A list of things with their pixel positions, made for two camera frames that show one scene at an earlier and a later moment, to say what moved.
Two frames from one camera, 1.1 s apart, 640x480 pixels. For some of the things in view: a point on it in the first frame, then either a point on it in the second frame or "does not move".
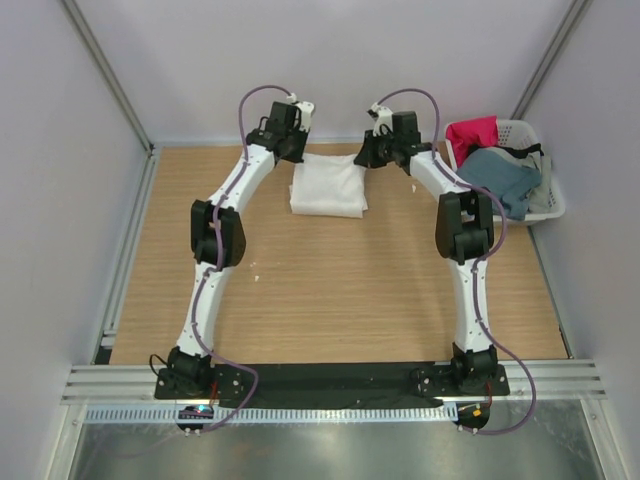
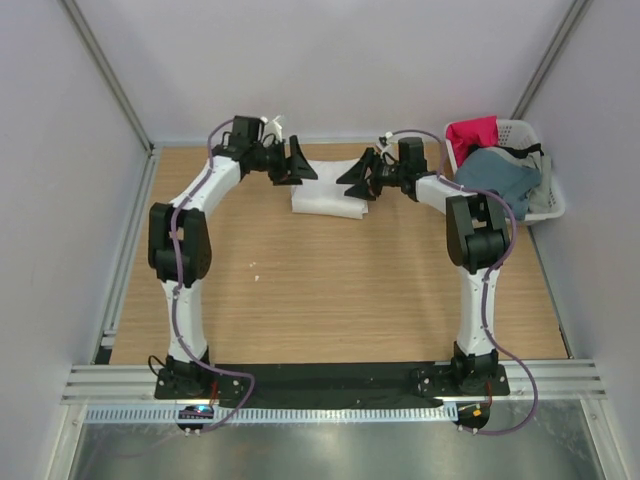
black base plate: x=330 y=384 does not move
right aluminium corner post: x=551 y=56 does not move
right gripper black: x=368 y=154 -> x=371 y=174
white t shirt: x=328 y=184 does not move
